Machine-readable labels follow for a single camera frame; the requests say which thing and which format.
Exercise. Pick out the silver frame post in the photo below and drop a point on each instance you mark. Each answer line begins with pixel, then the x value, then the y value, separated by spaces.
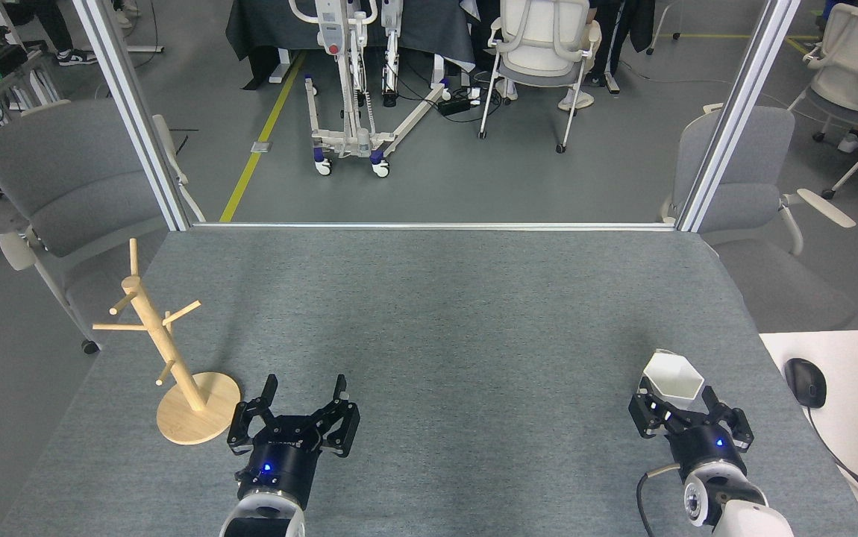
pixel 735 112
pixel 134 112

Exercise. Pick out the white stand on wheels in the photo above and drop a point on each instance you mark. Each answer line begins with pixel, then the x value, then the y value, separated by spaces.
pixel 358 138

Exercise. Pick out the dark cloth covered table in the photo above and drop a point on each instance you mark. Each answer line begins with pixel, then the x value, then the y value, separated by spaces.
pixel 272 30

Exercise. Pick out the wooden cup rack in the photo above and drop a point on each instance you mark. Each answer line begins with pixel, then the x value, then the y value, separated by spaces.
pixel 175 365

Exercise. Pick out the black power strip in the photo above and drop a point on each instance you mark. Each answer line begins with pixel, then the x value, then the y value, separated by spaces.
pixel 455 105

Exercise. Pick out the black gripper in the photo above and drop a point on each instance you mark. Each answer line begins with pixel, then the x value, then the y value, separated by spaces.
pixel 280 470
pixel 705 447

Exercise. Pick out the black computer mouse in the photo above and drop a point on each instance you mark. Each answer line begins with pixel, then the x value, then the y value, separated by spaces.
pixel 806 382

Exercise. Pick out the grey armchair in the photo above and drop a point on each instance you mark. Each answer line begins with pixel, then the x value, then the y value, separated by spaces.
pixel 63 171
pixel 750 171

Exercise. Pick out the silver table edge rail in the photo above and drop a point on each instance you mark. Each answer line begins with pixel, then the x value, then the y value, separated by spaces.
pixel 436 225

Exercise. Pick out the white hexagonal cup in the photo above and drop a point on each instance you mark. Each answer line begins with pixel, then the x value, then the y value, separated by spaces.
pixel 671 377

